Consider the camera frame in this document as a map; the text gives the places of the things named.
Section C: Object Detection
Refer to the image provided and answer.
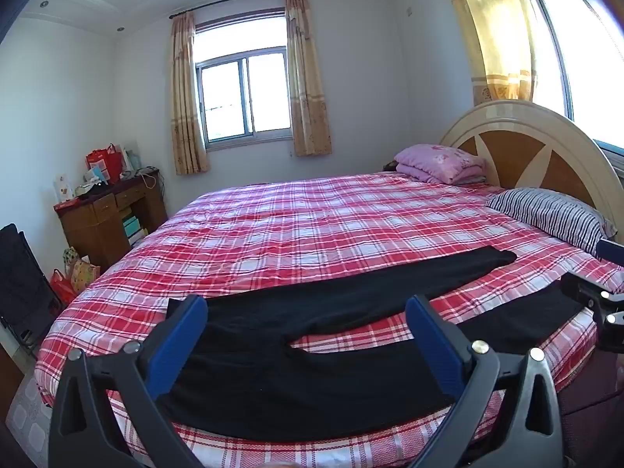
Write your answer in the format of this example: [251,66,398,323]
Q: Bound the brown wooden desk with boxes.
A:
[53,168,169,271]

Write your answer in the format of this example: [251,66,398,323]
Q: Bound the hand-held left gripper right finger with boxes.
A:
[406,294,566,468]

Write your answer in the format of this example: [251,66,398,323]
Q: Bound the large bright window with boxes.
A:
[524,0,624,149]

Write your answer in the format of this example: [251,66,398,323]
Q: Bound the black pants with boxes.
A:
[158,246,593,442]

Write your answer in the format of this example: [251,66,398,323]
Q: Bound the grey framed sliding window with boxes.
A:
[194,10,293,152]

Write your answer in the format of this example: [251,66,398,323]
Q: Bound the black folding chair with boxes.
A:
[0,223,66,356]

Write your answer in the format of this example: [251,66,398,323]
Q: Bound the red plastic bag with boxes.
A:
[49,269,78,305]

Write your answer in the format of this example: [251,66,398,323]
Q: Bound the dark maroon cloth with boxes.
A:
[556,351,624,468]

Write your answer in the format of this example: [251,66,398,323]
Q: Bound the black curtain rod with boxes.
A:
[168,0,310,20]

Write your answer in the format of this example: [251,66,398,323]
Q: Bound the red plaid bed sheet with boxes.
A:
[36,173,624,468]

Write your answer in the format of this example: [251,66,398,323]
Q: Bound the red gift bag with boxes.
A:
[86,144,124,183]

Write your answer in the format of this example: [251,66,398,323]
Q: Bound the white printed bag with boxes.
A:
[53,173,76,203]

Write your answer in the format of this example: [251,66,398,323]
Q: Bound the cream and wood headboard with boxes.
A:
[439,99,624,215]

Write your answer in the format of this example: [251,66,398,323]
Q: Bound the yellow floral curtain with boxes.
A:
[436,0,539,107]

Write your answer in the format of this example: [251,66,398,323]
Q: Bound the pink folded quilt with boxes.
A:
[394,144,488,186]

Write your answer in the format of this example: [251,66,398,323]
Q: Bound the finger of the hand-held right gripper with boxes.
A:
[560,272,624,352]
[596,238,624,260]

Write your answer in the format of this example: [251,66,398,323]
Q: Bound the grey patterned mattress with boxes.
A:
[0,365,54,468]

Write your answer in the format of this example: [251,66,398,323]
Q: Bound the stack of books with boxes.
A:
[122,214,149,247]

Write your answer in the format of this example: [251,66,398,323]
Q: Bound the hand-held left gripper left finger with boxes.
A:
[48,295,209,468]

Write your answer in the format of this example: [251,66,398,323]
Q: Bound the striped pillow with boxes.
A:
[485,186,617,257]

